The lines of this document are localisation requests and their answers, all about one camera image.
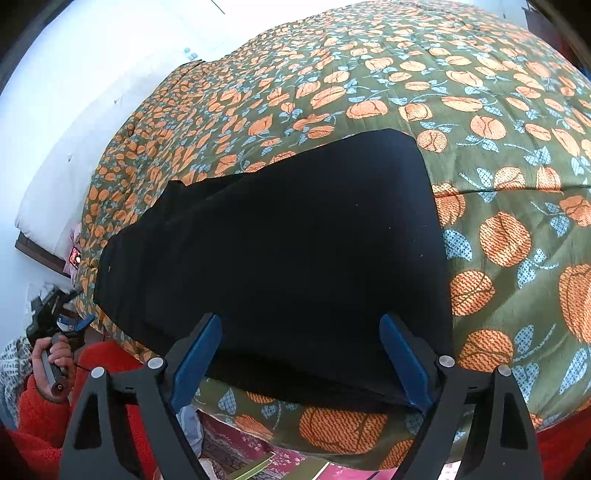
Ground black pants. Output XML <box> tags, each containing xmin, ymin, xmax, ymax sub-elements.
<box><xmin>93</xmin><ymin>129</ymin><xmax>453</xmax><ymax>413</ymax></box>

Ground pink patterned bed sheet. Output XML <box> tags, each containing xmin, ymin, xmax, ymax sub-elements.
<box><xmin>184</xmin><ymin>405</ymin><xmax>463</xmax><ymax>480</ymax></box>

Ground green orange floral bedspread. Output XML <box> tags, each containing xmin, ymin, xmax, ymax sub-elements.
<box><xmin>76</xmin><ymin>1</ymin><xmax>590</xmax><ymax>479</ymax></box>

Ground white grey patterned cloth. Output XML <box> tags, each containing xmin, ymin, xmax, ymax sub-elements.
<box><xmin>0</xmin><ymin>337</ymin><xmax>32</xmax><ymax>430</ymax></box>

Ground wooden bed frame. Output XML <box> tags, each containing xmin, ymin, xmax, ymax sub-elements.
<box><xmin>15</xmin><ymin>232</ymin><xmax>68</xmax><ymax>277</ymax></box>

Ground white mattress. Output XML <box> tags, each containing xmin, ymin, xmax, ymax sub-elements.
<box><xmin>13</xmin><ymin>50</ymin><xmax>223</xmax><ymax>262</ymax></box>

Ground person left hand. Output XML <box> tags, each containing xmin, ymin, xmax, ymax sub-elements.
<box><xmin>31</xmin><ymin>335</ymin><xmax>76</xmax><ymax>403</ymax></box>

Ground red fleece garment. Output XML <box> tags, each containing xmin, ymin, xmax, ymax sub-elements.
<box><xmin>1</xmin><ymin>336</ymin><xmax>141</xmax><ymax>479</ymax></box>

